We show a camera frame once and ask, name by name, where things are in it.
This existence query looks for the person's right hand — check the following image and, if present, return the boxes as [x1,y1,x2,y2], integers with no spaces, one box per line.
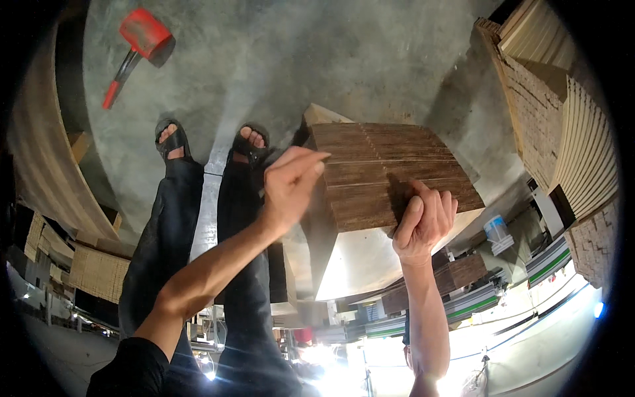
[392,179,459,266]

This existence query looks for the person's left hand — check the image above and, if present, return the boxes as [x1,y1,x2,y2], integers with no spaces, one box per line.
[261,146,331,238]

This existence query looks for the stack of dark-edged wooden boards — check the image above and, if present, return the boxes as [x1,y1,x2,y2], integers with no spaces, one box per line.
[297,121,486,302]

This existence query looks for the low dark board stack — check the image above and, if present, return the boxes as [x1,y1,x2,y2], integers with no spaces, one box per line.
[381,253,490,314]

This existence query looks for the white plastic bucket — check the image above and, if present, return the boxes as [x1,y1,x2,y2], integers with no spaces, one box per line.
[483,214,516,257]

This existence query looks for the pale wooden board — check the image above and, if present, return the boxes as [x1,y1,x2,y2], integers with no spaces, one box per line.
[302,103,355,127]

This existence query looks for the green-striped grey machine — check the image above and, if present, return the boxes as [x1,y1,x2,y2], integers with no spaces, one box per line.
[525,235,572,287]
[443,282,503,324]

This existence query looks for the person's legs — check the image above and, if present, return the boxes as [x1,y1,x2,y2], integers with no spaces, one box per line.
[118,118,304,397]

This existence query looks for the chipboard stack with pale edge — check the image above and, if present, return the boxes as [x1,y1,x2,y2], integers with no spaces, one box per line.
[473,17,569,195]

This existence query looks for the rough chipboard stack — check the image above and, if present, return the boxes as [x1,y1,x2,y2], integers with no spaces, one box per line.
[565,198,622,289]

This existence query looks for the stack of pale ribbed panels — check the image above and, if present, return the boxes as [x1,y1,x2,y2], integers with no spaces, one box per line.
[550,75,622,222]

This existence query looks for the chipboard panel stack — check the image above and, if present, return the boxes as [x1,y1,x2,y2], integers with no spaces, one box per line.
[68,242,132,304]

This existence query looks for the red rubber mallet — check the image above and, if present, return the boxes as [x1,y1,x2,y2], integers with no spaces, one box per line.
[102,7,173,110]

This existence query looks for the pale flat boards pile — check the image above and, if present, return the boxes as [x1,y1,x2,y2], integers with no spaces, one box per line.
[497,0,580,71]

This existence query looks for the person's body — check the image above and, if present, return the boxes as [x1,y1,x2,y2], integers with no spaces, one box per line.
[87,336,170,397]

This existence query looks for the tall curved stack of plywood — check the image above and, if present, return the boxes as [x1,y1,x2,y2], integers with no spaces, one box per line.
[7,27,123,245]

